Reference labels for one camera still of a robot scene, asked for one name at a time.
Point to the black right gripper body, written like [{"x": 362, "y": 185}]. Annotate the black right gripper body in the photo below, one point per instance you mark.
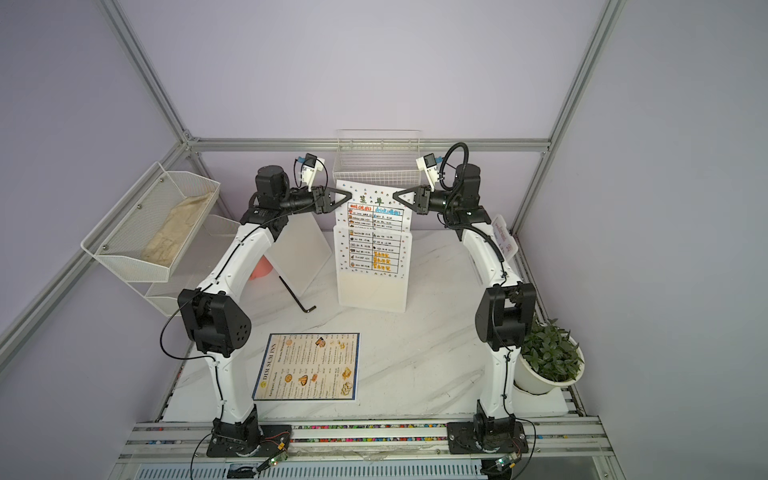
[{"x": 439, "y": 202}]

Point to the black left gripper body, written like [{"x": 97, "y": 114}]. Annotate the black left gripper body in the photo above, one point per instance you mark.
[{"x": 300, "y": 202}]

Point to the dotted table price menu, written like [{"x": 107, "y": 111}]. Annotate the dotted table price menu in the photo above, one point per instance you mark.
[{"x": 372, "y": 208}]

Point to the large white board front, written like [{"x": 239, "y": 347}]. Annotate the large white board front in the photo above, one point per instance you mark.
[{"x": 373, "y": 285}]

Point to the large white board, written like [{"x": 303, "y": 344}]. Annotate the large white board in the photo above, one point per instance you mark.
[
  {"x": 300, "y": 252},
  {"x": 373, "y": 285}
]

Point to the narrow white rack box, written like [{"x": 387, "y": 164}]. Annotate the narrow white rack box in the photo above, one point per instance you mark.
[{"x": 503, "y": 237}]

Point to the small special menu flyer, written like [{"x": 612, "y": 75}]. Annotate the small special menu flyer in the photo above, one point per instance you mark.
[{"x": 504, "y": 239}]

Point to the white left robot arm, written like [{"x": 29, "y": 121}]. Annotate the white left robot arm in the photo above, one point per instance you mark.
[{"x": 211, "y": 313}]

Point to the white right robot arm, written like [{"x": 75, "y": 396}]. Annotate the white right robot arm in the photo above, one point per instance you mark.
[{"x": 505, "y": 313}]

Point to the large white board rear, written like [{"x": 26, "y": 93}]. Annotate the large white board rear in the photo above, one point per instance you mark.
[{"x": 300, "y": 252}]

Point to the pink plastic cup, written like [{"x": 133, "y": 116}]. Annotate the pink plastic cup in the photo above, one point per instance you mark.
[{"x": 262, "y": 269}]

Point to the black allen key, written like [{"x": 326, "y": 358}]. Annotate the black allen key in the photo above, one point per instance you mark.
[{"x": 296, "y": 299}]

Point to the beige cloth in shelf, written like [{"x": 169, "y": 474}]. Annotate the beige cloth in shelf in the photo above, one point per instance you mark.
[{"x": 166, "y": 244}]

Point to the upper white mesh shelf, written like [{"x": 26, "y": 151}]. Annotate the upper white mesh shelf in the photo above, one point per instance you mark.
[{"x": 120, "y": 237}]

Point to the large dim sum menu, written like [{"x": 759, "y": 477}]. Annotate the large dim sum menu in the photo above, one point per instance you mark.
[{"x": 312, "y": 367}]

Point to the potted green plant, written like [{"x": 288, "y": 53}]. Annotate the potted green plant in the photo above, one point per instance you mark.
[{"x": 550, "y": 359}]

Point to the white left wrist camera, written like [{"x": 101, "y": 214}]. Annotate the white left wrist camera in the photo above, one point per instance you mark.
[{"x": 310, "y": 166}]

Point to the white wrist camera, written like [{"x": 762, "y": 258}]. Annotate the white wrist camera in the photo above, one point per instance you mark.
[
  {"x": 310, "y": 166},
  {"x": 430, "y": 165}
]

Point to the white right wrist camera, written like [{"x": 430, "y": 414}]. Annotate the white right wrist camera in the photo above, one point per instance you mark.
[{"x": 430, "y": 165}]

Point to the white wire wall basket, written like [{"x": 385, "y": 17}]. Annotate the white wire wall basket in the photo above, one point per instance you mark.
[{"x": 384, "y": 157}]

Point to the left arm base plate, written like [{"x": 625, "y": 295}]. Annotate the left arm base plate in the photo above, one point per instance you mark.
[{"x": 248, "y": 439}]

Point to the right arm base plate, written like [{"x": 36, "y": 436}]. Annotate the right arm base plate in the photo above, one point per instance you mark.
[{"x": 467, "y": 438}]

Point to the aluminium front rail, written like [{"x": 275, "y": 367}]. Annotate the aluminium front rail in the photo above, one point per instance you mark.
[{"x": 367, "y": 440}]

